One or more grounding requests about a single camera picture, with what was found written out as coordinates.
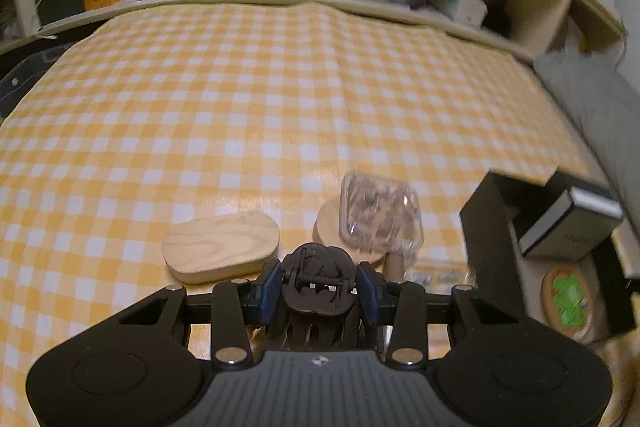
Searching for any clear box of silver items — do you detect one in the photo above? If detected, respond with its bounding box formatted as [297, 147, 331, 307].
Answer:
[405, 260, 469, 285]

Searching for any grey pillow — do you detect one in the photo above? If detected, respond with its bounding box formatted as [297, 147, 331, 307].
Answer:
[534, 51, 639, 228]

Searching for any round wooden block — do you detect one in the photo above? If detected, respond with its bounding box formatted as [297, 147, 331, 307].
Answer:
[312, 197, 388, 267]

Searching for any black Chanel perfume box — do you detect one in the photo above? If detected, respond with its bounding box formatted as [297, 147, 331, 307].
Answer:
[513, 186, 624, 262]

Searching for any yellow white checkered cloth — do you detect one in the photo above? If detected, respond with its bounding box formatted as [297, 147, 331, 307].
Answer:
[1, 4, 602, 426]

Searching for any oval wooden block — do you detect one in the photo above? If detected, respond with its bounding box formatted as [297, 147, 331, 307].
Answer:
[162, 211, 280, 285]

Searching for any round green frog coaster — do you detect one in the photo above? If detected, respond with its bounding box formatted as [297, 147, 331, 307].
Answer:
[540, 265, 594, 343]

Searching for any black hair claw clip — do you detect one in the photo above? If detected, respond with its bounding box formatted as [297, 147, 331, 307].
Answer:
[258, 243, 360, 351]

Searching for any white tissue box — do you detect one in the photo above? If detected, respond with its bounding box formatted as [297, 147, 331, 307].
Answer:
[437, 0, 488, 28]

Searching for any brown wooden cylinder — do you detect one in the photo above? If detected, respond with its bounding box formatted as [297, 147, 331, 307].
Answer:
[383, 253, 406, 283]

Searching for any black storage box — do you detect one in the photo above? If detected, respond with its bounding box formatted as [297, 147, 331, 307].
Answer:
[460, 169, 639, 343]

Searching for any clear box of brown clips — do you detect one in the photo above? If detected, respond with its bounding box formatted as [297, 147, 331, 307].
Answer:
[338, 170, 424, 258]

